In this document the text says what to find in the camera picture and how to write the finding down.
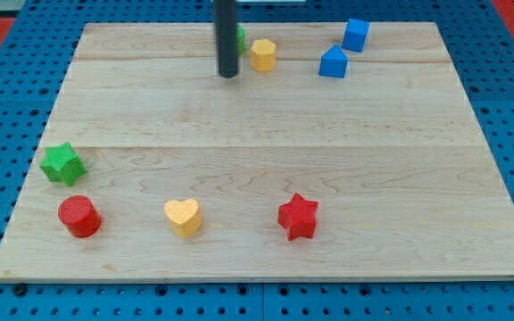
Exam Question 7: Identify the red cylinder block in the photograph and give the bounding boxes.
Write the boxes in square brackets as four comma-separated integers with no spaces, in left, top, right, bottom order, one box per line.
[58,195,102,238]

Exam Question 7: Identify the wooden board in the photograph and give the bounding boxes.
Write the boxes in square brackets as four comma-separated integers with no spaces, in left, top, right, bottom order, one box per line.
[0,22,514,284]

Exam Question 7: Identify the blue pentagon block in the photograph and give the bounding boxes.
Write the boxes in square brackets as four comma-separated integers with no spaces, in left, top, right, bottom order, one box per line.
[319,45,349,78]

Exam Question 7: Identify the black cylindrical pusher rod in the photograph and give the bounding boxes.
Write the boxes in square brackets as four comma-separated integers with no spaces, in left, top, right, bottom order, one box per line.
[213,0,238,78]

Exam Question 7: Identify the yellow heart block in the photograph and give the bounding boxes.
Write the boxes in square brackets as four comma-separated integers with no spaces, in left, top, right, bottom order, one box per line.
[164,199,203,238]

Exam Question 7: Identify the green star block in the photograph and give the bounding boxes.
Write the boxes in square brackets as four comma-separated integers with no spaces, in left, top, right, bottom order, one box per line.
[39,142,87,186]

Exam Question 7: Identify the yellow hexagon block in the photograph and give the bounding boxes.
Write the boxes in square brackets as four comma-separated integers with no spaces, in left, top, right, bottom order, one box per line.
[251,39,277,72]

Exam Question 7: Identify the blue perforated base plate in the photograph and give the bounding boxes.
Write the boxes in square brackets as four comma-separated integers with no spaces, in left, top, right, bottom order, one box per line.
[0,1,514,320]

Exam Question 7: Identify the blue cube block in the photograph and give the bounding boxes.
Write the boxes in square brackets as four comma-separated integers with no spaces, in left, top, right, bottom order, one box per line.
[342,19,370,53]

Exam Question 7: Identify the red star block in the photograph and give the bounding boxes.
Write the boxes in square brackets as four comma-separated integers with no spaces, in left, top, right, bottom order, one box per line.
[278,193,319,241]

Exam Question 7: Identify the green circle block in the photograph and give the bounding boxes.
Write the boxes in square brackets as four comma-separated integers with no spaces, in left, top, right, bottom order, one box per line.
[236,25,245,55]

